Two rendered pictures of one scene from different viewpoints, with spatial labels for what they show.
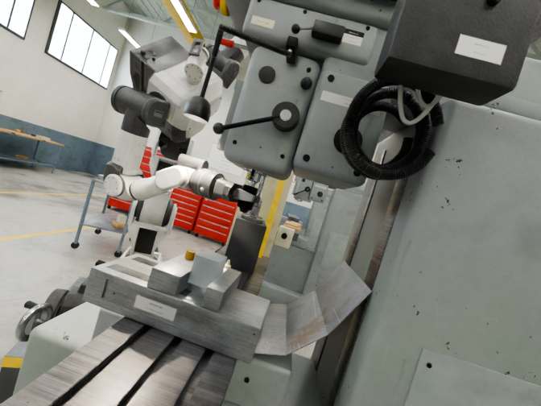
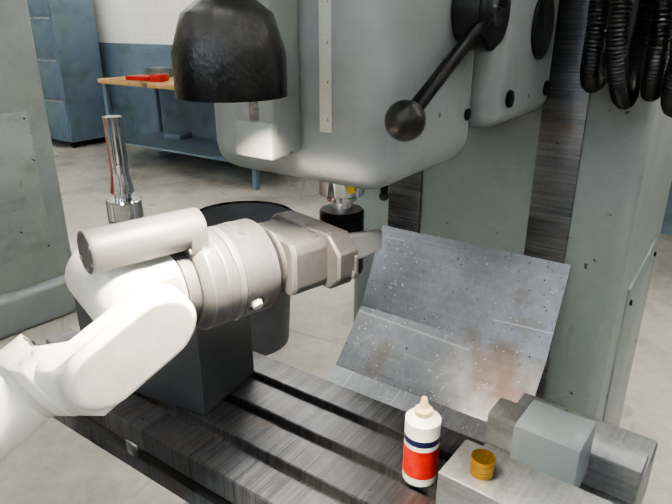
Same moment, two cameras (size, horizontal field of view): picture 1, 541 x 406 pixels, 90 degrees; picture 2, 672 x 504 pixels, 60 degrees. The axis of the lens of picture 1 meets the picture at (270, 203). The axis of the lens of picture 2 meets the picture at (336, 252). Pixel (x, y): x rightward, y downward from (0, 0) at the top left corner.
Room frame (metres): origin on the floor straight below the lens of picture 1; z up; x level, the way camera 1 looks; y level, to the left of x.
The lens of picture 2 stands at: (0.52, 0.58, 1.45)
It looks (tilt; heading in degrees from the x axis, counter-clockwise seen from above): 21 degrees down; 301
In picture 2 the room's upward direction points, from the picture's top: straight up
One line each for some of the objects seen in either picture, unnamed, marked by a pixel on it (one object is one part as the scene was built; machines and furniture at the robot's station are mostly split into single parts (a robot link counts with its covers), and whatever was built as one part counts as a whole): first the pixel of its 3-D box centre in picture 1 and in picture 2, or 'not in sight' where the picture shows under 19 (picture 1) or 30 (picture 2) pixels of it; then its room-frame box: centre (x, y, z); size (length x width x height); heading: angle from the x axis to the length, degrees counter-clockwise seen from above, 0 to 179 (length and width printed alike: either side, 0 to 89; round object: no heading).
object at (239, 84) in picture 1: (233, 117); (264, 21); (0.82, 0.18, 1.44); 0.04 x 0.04 x 0.21; 86
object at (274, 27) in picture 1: (306, 53); not in sight; (0.81, 0.03, 1.68); 0.34 x 0.24 x 0.10; 86
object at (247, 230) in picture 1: (245, 238); (164, 314); (1.12, 0.05, 1.05); 0.22 x 0.12 x 0.20; 5
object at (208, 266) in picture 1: (208, 268); (551, 449); (0.57, 0.08, 1.07); 0.06 x 0.05 x 0.06; 174
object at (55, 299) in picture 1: (53, 312); not in sight; (1.15, 0.75, 0.50); 0.20 x 0.05 x 0.20; 19
